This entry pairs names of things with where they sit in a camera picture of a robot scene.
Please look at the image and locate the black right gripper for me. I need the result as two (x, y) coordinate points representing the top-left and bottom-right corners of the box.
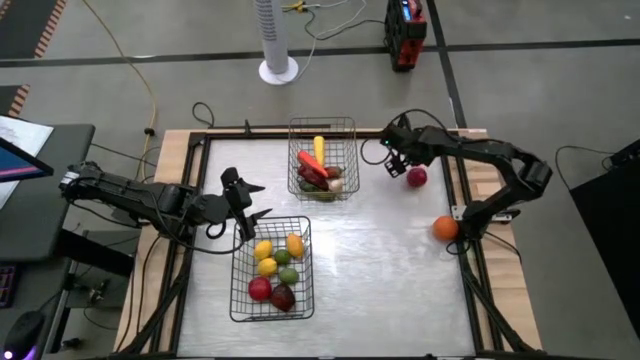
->
(382, 124), (432, 179)

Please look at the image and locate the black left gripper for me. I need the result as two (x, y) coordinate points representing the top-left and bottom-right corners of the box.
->
(199, 181), (274, 243)

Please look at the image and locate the yellow lemon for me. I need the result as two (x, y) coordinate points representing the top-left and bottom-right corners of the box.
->
(256, 257), (279, 278)
(253, 239), (274, 261)

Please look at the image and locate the yellow orange mango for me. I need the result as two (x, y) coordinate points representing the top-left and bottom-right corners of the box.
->
(285, 232), (305, 259)

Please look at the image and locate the dark red pepper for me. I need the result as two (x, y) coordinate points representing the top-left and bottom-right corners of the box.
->
(297, 164), (331, 192)

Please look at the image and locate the orange-red pepper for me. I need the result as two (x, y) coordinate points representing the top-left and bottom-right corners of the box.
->
(296, 150), (330, 179)

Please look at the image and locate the yellow corn cob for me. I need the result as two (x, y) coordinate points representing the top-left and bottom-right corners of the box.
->
(312, 134), (327, 168)

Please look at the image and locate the red apple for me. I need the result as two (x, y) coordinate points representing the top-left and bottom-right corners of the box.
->
(248, 276), (274, 302)

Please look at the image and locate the dark maroon fruit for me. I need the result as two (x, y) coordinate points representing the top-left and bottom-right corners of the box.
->
(270, 283), (297, 313)

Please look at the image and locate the red round fruit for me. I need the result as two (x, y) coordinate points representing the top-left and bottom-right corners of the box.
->
(405, 166), (429, 189)

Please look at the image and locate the orange fruit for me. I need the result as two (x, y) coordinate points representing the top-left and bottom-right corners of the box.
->
(432, 215), (460, 243)

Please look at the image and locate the red black battery box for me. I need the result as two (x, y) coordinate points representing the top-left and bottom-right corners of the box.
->
(383, 0), (429, 73)

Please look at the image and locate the wooden table board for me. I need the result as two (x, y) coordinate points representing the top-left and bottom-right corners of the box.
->
(113, 128), (544, 354)

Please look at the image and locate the white tower fan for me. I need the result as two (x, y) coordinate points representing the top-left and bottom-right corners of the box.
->
(253, 0), (300, 86)

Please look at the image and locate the black desk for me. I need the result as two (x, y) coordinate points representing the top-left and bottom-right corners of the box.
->
(0, 123), (97, 265)

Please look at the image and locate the black case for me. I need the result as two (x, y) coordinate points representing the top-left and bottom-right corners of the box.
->
(569, 138), (640, 341)

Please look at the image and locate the computer monitor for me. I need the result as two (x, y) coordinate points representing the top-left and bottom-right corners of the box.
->
(0, 135), (55, 184)

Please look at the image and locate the white paper sheet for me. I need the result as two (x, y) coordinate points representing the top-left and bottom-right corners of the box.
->
(0, 114), (55, 211)

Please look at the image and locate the black keyboard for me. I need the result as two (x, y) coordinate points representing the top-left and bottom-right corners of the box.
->
(0, 263), (22, 310)

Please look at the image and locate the black computer mouse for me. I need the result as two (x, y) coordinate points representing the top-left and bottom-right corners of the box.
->
(2, 309), (47, 359)

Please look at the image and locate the black striped floor mat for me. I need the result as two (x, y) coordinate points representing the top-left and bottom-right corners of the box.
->
(0, 0), (69, 60)
(0, 83), (32, 119)

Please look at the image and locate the black wire basket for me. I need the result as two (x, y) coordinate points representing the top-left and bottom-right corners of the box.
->
(229, 215), (316, 323)

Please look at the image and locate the black aluminium table frame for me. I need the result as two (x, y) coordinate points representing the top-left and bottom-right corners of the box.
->
(112, 119), (544, 360)

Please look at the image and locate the bronze wire basket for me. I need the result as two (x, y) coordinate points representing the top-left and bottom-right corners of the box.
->
(287, 116), (361, 203)

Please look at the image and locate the black cable loop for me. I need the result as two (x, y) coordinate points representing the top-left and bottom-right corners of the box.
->
(191, 101), (216, 129)

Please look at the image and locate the yellow cable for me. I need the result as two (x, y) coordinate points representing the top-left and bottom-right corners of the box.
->
(79, 0), (159, 182)

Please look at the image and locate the white cable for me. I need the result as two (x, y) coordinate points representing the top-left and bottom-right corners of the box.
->
(277, 0), (371, 84)

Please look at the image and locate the thin black cable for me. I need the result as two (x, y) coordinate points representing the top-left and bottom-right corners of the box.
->
(554, 144), (619, 192)

